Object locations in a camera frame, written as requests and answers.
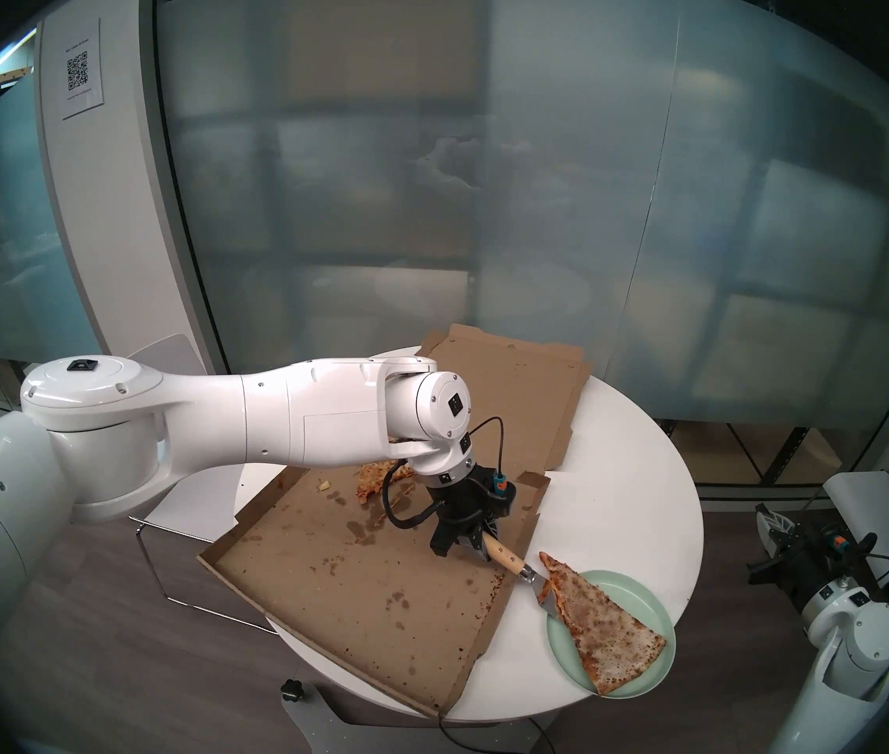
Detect pale green plate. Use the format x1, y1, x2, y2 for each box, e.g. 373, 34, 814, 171
546, 569, 677, 700

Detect paper sign with QR code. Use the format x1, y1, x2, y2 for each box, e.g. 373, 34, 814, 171
60, 18, 105, 121

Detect white chair with handle hole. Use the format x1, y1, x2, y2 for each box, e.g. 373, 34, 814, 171
129, 335, 288, 634

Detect cardboard pizza box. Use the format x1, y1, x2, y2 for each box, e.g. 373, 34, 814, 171
199, 324, 593, 718

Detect white chair with black legs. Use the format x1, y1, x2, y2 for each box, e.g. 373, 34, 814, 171
821, 468, 889, 655

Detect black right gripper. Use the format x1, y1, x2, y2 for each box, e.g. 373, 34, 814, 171
747, 503, 878, 605

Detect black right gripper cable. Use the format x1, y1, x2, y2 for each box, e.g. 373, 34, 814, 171
845, 533, 889, 584

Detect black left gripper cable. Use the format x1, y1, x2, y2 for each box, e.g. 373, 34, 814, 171
382, 415, 506, 530

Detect pale cheese pizza slice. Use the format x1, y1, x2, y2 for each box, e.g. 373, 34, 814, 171
539, 552, 667, 696

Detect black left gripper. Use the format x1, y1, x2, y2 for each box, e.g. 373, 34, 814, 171
429, 465, 517, 564

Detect thin black floor cable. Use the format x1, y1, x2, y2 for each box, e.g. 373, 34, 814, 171
436, 713, 557, 754

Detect black metal shelf upright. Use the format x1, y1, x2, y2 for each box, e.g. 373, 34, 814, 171
758, 426, 806, 486

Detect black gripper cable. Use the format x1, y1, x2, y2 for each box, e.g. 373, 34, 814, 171
382, 415, 506, 530
845, 533, 889, 584

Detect browned pizza slice bitten tip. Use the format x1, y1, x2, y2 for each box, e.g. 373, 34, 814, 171
356, 460, 418, 504

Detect metal spatula with wooden handle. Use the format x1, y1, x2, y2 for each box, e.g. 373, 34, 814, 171
484, 534, 560, 616

